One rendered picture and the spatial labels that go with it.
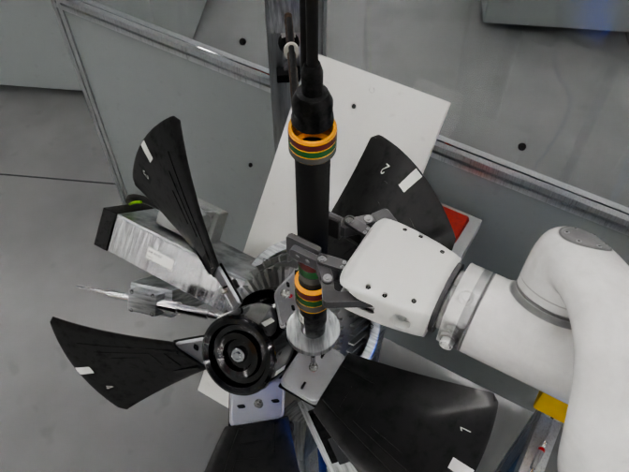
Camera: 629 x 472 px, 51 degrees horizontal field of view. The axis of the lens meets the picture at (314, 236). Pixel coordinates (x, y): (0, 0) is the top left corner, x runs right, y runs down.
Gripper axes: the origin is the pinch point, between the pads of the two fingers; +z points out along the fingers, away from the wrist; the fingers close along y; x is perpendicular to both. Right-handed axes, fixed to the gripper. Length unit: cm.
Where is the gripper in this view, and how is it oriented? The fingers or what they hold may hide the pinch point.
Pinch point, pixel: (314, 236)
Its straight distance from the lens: 70.0
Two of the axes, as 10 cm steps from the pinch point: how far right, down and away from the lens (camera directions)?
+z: -8.6, -4.0, 3.0
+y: 5.1, -6.8, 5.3
